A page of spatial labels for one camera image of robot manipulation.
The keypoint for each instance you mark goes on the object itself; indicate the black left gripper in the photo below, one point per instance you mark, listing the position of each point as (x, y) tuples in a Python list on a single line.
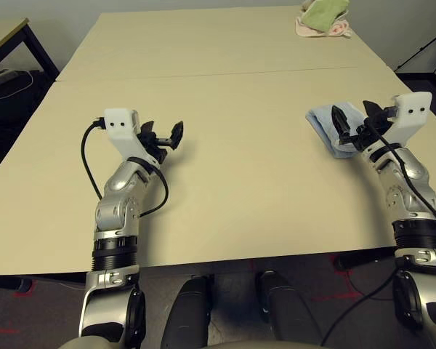
[(154, 141)]

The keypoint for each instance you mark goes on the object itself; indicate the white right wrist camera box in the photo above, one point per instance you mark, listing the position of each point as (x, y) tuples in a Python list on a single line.
[(408, 116)]

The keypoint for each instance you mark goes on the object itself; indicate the black robot leg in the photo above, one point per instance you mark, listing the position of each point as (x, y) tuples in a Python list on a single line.
[(187, 312), (288, 312)]

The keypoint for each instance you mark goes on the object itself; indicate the grey power adapter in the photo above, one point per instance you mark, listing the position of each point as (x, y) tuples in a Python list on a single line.
[(3, 77)]

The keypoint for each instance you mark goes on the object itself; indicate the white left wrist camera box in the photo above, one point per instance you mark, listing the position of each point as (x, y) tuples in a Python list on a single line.
[(123, 131)]

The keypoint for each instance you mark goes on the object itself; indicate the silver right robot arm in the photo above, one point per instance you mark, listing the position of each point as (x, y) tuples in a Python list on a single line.
[(407, 181)]

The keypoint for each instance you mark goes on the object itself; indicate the wooden side table black frame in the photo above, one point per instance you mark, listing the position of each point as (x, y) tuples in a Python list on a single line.
[(3, 36)]

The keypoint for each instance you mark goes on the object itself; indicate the black table foot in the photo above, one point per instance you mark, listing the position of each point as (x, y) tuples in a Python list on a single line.
[(7, 283), (363, 260)]

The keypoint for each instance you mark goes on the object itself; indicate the black right robot leg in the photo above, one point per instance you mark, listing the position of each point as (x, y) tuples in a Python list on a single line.
[(288, 312)]

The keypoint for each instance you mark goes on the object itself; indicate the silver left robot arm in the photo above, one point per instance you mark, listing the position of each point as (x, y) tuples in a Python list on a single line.
[(123, 196)]

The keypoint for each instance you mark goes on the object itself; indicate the black left robot leg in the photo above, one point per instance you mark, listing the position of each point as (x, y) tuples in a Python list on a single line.
[(187, 312)]

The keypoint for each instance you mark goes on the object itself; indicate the green folded towel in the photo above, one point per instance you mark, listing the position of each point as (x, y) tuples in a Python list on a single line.
[(323, 14)]

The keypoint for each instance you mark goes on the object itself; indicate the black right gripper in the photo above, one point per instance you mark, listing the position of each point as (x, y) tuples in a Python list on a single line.
[(365, 134)]

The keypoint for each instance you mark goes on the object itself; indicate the light blue towel white trim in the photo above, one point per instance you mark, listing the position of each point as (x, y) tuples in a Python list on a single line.
[(328, 125)]

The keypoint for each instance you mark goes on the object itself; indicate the black tripod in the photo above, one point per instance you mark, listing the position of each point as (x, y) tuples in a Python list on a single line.
[(425, 51)]

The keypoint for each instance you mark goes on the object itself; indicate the pink folded towel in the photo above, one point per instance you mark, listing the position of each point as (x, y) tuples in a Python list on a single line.
[(305, 32)]

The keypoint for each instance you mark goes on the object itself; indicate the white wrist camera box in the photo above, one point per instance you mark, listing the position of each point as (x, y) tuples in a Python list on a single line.
[(123, 131), (408, 116)]

